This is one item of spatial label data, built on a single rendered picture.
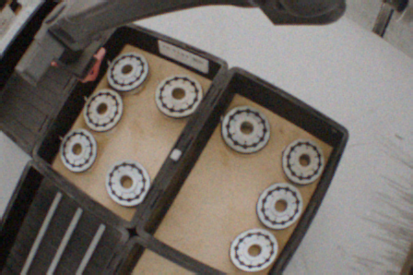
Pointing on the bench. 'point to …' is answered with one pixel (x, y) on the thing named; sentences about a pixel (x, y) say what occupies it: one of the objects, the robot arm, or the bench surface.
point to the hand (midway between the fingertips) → (83, 69)
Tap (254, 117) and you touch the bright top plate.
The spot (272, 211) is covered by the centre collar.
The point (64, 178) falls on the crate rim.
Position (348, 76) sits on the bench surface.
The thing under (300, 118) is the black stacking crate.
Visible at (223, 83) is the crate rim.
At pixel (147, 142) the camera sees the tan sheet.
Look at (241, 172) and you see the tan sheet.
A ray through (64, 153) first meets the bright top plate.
